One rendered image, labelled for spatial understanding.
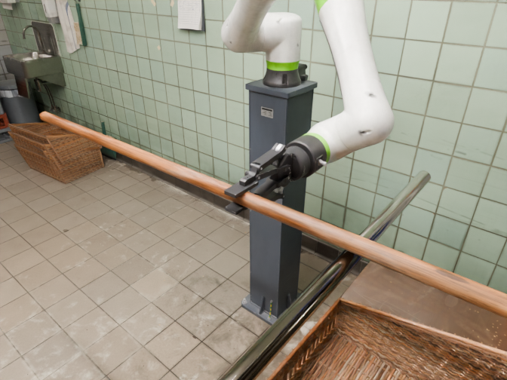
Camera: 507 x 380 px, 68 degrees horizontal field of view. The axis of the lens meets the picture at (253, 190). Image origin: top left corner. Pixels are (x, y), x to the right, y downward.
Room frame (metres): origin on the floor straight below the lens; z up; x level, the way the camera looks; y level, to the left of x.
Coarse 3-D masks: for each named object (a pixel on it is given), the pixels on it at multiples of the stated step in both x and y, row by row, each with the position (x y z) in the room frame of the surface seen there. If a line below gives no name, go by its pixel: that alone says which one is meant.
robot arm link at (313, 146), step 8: (304, 136) 0.83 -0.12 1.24; (312, 136) 0.83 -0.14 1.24; (288, 144) 0.82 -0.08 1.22; (296, 144) 0.80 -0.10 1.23; (304, 144) 0.79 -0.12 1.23; (312, 144) 0.80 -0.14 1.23; (320, 144) 0.81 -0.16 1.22; (312, 152) 0.78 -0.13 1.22; (320, 152) 0.80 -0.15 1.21; (312, 160) 0.77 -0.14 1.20; (320, 160) 0.78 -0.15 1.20; (312, 168) 0.77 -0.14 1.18; (320, 168) 0.81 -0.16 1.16; (304, 176) 0.79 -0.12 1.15
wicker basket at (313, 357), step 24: (336, 312) 0.79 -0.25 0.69; (360, 312) 0.76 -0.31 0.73; (384, 312) 0.72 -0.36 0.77; (312, 336) 0.69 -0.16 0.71; (336, 336) 0.78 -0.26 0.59; (360, 336) 0.75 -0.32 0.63; (384, 336) 0.71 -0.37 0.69; (408, 336) 0.67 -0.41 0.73; (432, 336) 0.64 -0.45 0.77; (456, 336) 0.60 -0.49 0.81; (288, 360) 0.60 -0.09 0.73; (312, 360) 0.70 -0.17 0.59; (336, 360) 0.70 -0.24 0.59; (360, 360) 0.70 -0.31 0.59; (384, 360) 0.70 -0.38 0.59; (408, 360) 0.66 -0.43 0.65; (432, 360) 0.62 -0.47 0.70; (456, 360) 0.59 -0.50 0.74; (480, 360) 0.56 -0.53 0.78
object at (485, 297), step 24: (48, 120) 1.08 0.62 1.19; (120, 144) 0.87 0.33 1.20; (168, 168) 0.74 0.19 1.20; (216, 192) 0.65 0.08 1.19; (288, 216) 0.55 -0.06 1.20; (336, 240) 0.49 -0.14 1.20; (360, 240) 0.47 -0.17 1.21; (384, 264) 0.44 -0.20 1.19; (408, 264) 0.42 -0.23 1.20; (456, 288) 0.38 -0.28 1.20; (480, 288) 0.37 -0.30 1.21; (504, 312) 0.34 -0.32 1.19
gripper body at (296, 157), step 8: (288, 152) 0.76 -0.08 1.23; (296, 152) 0.76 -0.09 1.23; (304, 152) 0.78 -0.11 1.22; (280, 160) 0.74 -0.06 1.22; (288, 160) 0.75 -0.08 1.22; (296, 160) 0.75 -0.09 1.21; (304, 160) 0.76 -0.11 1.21; (296, 168) 0.75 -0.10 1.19; (304, 168) 0.75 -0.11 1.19; (272, 176) 0.73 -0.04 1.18; (280, 176) 0.72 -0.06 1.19; (296, 176) 0.75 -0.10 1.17
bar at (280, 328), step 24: (408, 192) 0.68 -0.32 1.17; (384, 216) 0.59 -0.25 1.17; (336, 264) 0.45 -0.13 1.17; (312, 288) 0.40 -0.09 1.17; (288, 312) 0.36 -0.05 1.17; (312, 312) 0.37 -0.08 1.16; (264, 336) 0.32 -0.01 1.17; (288, 336) 0.32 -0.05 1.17; (240, 360) 0.28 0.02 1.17; (264, 360) 0.29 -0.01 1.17
